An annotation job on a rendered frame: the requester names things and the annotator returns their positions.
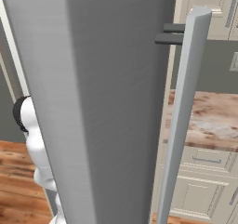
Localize grey fridge door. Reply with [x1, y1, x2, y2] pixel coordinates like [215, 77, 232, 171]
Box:
[0, 0, 179, 224]

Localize cream base cupboards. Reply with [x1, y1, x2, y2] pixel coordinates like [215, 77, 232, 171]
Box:
[150, 142, 238, 224]

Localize grey fridge door handle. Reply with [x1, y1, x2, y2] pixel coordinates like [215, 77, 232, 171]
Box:
[154, 6, 214, 224]

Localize grey wall socket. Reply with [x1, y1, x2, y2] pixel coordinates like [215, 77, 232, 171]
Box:
[229, 51, 238, 72]

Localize cream wall cupboards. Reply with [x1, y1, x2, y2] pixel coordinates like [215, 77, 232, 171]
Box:
[173, 0, 238, 42]

